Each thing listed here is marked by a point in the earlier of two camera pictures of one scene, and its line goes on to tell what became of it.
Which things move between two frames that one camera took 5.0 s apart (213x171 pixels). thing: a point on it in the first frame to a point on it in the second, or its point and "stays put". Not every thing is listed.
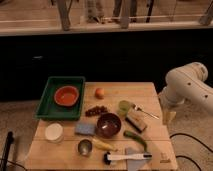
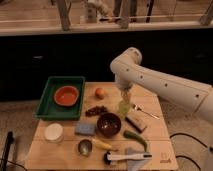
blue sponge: x=85 y=127 stays put
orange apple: x=99 y=93 stays put
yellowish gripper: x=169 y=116 to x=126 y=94
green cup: x=124 y=108 stays put
